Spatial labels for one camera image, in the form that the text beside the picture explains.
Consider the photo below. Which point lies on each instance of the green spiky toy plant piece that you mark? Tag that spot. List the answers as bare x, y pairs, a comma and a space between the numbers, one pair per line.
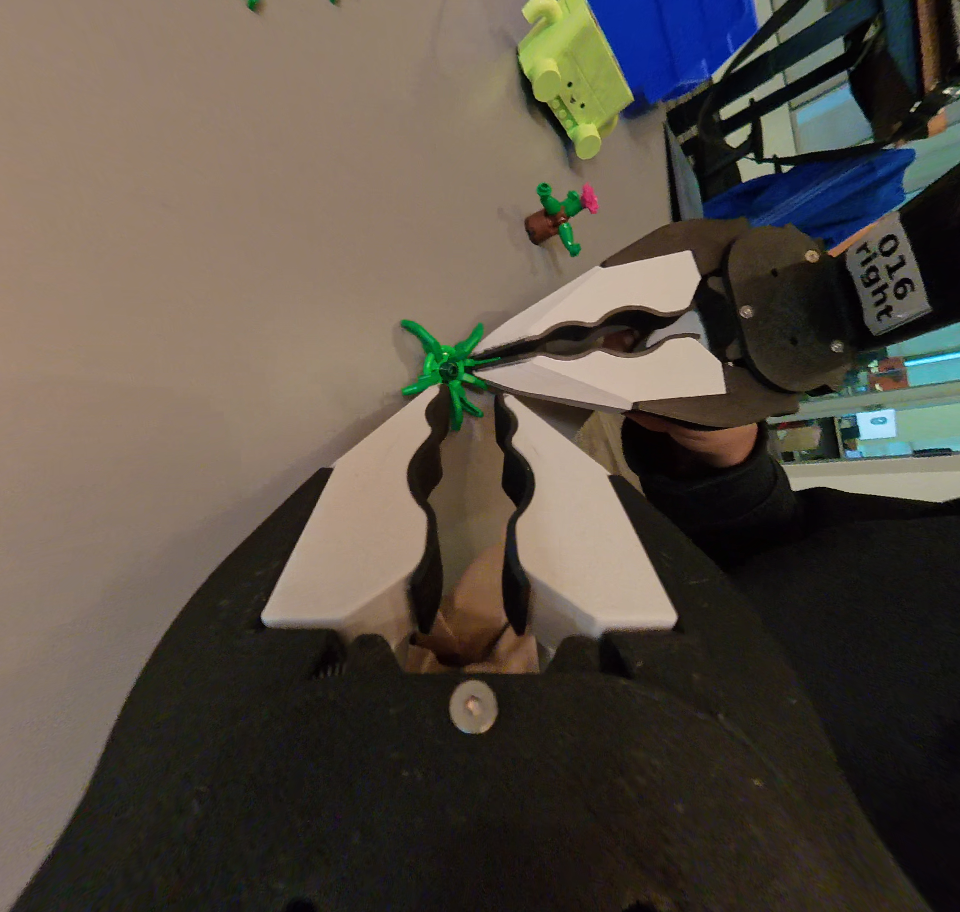
448, 371

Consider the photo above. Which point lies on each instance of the person's right forearm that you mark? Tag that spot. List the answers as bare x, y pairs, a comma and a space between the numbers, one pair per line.
720, 507

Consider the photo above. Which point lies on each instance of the person's right hand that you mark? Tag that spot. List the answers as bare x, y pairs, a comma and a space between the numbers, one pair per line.
697, 447

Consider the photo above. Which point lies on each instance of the small white sign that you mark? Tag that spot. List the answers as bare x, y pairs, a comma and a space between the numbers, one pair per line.
876, 423

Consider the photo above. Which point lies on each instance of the black metal stand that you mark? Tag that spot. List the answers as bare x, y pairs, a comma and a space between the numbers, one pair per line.
877, 95

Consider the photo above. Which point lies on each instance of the toy cactus with pink flower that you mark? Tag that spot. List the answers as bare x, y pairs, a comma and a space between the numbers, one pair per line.
541, 224

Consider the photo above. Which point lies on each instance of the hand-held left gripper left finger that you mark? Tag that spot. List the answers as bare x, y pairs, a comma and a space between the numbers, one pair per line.
352, 545

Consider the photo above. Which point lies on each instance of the blue fabric bag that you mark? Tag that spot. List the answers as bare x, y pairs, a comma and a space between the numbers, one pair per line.
825, 192

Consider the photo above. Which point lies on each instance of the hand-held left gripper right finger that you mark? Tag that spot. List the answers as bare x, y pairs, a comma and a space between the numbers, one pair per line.
592, 552

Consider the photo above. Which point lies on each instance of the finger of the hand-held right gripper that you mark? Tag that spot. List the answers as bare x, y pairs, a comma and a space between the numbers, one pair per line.
660, 380
637, 282

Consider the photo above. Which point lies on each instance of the lime green toy block figure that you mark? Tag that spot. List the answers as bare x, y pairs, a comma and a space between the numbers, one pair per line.
577, 72

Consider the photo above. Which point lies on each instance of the dark grey panel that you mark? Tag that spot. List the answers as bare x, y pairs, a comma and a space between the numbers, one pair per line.
679, 170

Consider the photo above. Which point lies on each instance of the blue plastic bin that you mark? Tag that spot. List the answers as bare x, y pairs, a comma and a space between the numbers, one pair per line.
667, 20

